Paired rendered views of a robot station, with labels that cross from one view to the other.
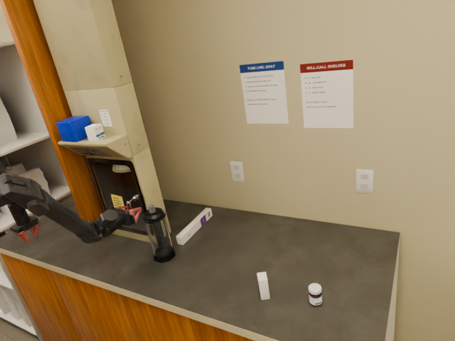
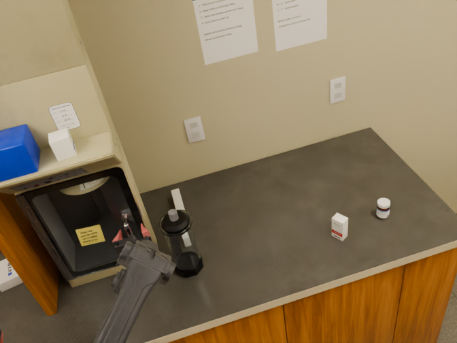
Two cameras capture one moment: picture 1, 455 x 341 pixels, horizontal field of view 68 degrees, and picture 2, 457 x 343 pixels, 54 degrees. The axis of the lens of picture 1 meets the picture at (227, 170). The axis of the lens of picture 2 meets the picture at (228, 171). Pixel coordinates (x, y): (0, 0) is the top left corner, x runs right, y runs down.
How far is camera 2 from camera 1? 1.00 m
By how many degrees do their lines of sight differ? 38
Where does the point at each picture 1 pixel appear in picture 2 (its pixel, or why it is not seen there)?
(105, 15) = not seen: outside the picture
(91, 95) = (32, 88)
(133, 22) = not seen: outside the picture
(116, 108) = (90, 95)
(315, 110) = (288, 28)
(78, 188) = (16, 248)
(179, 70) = (89, 13)
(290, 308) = (372, 231)
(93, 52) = (40, 13)
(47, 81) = not seen: outside the picture
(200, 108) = (131, 62)
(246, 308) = (340, 255)
